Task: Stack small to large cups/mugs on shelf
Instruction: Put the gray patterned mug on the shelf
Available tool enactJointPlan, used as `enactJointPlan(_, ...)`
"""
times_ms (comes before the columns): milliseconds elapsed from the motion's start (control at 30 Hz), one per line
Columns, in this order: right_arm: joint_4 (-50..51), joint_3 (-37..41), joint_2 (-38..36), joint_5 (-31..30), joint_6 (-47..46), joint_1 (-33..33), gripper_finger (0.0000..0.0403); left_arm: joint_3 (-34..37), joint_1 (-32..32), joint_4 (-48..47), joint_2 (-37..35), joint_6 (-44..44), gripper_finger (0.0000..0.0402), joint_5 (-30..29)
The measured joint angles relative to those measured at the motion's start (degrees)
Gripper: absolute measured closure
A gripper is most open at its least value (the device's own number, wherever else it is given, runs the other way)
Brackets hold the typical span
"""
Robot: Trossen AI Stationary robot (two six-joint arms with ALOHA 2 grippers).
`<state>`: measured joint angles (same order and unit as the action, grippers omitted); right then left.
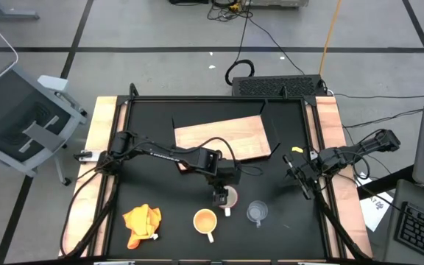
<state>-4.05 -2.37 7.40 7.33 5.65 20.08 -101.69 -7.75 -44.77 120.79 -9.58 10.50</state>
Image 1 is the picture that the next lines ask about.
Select grey mesh office chair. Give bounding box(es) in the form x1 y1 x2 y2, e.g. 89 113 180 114
0 64 88 187

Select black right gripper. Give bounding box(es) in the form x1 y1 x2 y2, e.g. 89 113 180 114
278 154 327 202

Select tangled black cables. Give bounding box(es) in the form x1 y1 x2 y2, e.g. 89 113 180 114
206 0 254 23

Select orange yellow ceramic mug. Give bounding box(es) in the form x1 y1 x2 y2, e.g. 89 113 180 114
192 208 219 244

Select black aluminium table frame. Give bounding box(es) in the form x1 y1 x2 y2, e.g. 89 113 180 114
59 83 373 265

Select black desk leg bar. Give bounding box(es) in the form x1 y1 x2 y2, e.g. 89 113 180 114
357 165 415 200

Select thin black floor cable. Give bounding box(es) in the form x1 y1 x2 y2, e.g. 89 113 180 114
329 91 424 100
343 108 424 130
248 17 307 77

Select clear glass cup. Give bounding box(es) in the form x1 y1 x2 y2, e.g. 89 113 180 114
246 199 269 228

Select grey desk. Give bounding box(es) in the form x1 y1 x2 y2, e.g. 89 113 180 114
383 179 424 265

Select white grey patterned mug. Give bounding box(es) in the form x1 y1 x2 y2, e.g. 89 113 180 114
217 185 240 217

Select black coiled cable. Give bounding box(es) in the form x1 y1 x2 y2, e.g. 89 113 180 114
224 14 256 87

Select white paper sheet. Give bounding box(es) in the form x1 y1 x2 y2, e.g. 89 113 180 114
354 172 395 233

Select grey metal table foot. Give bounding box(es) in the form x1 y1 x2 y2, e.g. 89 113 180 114
0 0 40 21

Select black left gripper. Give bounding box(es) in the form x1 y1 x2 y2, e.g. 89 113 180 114
211 158 243 207

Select black perforated computer case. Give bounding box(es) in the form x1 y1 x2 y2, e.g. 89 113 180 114
231 74 327 97

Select grey equipment box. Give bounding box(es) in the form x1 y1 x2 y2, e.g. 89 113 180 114
248 0 310 8

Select yellow floor cable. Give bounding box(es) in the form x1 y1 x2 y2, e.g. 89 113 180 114
318 0 344 77

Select black keyboard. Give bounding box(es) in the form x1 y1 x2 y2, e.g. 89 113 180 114
395 201 424 264

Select orange crumpled cloth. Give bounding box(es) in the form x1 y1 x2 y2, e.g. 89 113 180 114
122 203 163 250

